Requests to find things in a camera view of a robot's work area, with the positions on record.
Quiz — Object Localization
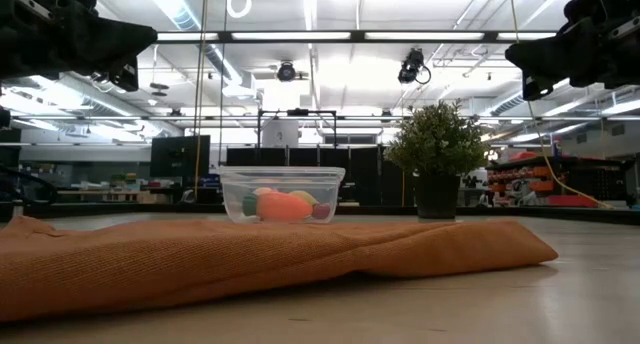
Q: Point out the toy fruit pieces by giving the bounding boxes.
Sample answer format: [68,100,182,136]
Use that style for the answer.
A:
[243,191,314,224]

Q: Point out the clear plastic tupperware container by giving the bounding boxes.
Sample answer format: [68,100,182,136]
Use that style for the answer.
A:
[218,166,346,225]

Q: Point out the potted green plant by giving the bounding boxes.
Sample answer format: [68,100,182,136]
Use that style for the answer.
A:
[383,99,491,221]

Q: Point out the yellow toy lemon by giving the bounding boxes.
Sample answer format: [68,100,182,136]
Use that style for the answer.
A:
[289,189,320,208]

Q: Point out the rack of grey orange bins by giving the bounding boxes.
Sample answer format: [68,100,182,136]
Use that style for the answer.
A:
[487,151,604,209]

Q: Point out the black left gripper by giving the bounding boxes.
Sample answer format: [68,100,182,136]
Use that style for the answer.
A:
[0,0,159,93]

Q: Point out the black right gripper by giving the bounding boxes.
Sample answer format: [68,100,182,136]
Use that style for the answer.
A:
[505,0,640,102]

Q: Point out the black monitor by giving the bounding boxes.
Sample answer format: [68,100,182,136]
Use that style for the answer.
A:
[149,134,212,179]

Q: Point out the yellow hanging cable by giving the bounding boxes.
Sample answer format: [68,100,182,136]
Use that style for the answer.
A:
[508,0,617,210]

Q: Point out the black overhead camera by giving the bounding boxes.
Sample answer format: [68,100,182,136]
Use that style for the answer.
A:
[398,47,432,85]

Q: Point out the orange cloth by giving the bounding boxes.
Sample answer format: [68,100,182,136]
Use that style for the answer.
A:
[0,215,560,325]

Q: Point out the white looped cable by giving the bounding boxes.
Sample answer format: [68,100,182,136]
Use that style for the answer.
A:
[226,0,253,19]

